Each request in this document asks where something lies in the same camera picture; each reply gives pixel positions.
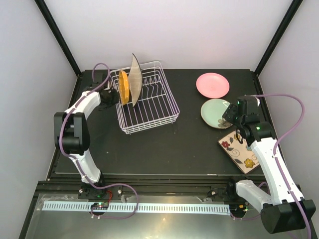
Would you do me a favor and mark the orange dotted scalloped plate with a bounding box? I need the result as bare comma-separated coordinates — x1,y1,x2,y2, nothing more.
118,70,130,105

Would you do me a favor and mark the white square plate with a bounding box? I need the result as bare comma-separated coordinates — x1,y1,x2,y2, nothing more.
128,53,143,107

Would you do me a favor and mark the white wire dish rack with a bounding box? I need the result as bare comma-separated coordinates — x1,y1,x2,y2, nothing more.
116,61,180,134

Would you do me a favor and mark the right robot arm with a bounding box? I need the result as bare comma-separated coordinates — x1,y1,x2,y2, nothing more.
222,95,316,238

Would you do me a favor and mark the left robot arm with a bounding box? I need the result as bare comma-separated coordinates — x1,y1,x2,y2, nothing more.
53,75,119,199

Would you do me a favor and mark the green floral plate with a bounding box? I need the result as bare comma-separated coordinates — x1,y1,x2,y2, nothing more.
200,99,232,129

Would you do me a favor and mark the pink round plate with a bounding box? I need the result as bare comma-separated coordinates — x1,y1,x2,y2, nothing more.
196,73,230,99

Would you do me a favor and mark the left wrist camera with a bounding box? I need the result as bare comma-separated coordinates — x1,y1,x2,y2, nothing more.
105,81,113,91

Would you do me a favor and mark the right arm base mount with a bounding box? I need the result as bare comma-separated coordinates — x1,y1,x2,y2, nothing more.
207,182,246,203

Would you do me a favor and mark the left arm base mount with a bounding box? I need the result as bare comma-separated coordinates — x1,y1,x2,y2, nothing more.
78,183,123,201

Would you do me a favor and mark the left black frame post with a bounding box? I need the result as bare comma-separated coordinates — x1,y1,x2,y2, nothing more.
34,0,81,77

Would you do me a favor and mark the black frame post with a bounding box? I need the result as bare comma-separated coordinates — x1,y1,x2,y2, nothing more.
254,0,303,77
34,0,81,77

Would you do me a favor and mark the white slotted cable duct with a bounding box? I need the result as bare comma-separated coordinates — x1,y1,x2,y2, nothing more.
42,201,231,216

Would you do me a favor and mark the right black frame post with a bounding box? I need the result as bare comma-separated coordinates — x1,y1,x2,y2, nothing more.
254,0,303,77

